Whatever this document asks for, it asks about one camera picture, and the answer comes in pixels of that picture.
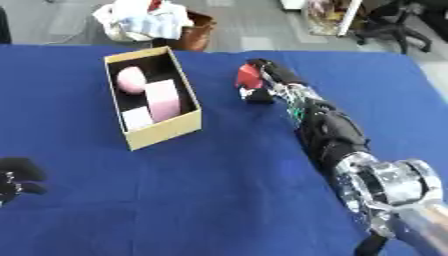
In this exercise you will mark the pink ball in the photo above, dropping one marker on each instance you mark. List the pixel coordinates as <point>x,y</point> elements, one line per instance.
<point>131,80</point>

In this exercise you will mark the small pale pink block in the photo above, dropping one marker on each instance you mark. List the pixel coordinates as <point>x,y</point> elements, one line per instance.
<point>137,118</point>

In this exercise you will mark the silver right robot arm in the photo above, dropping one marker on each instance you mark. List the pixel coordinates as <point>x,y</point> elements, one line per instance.
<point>344,143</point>

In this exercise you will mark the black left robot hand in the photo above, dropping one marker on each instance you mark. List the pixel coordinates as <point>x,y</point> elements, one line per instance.
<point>16,176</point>

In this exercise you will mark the black office chair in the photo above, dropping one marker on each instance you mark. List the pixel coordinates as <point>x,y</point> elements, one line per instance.
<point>396,23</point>

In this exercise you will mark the red block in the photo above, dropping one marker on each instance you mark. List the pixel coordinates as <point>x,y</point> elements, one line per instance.
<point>249,76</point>

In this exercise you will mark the tan cardboard box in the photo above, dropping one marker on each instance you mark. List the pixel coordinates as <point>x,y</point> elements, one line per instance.
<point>156,100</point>

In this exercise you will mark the white board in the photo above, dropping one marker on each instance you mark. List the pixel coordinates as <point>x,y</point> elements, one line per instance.
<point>349,16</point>

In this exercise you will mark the brown chair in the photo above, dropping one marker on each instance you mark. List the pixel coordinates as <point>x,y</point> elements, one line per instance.
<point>195,33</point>

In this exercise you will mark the large pink block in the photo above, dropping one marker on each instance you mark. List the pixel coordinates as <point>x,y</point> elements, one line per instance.
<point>162,99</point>

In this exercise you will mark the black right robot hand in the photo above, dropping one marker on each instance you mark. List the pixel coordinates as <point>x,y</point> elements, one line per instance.
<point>274,75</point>

